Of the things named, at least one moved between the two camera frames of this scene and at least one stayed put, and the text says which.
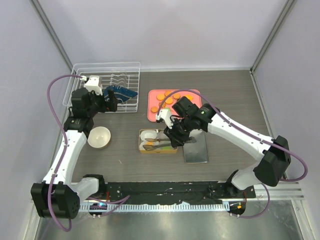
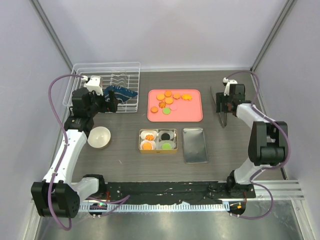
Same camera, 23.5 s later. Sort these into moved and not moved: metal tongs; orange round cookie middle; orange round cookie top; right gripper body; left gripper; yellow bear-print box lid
Moved: metal tongs; right gripper body
Not moved: orange round cookie top; orange round cookie middle; left gripper; yellow bear-print box lid
